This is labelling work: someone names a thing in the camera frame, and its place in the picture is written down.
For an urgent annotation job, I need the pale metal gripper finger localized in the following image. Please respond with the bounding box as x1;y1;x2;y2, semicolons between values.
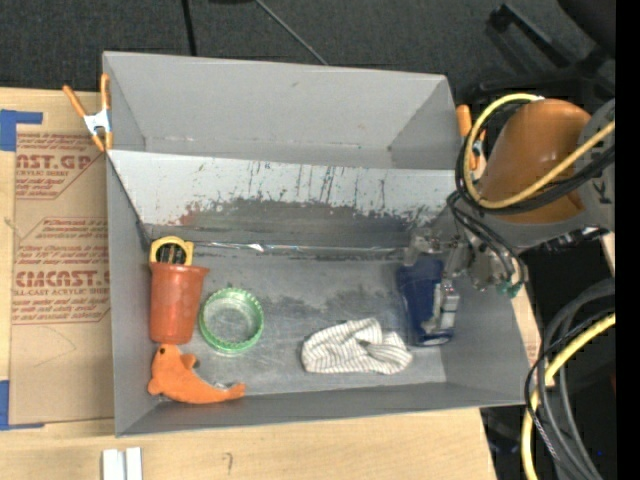
422;282;444;334
441;278;461;330

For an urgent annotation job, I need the white striped cloth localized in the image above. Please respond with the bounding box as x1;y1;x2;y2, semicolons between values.
300;316;415;376

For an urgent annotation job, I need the green clear round dish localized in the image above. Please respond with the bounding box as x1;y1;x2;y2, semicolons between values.
197;287;266;357

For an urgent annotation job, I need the grey metal bin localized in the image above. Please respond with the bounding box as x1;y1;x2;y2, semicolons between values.
101;50;532;439

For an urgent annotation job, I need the orange plastic cup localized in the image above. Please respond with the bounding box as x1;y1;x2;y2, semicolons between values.
148;261;211;346

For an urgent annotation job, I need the orange toy dolphin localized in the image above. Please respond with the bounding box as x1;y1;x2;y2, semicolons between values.
146;343;248;406

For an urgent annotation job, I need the yellow tape measure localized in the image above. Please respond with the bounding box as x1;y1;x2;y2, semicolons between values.
148;235;196;269

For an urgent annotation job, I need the brown cardboard board red print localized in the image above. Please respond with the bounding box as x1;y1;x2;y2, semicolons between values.
0;86;117;432

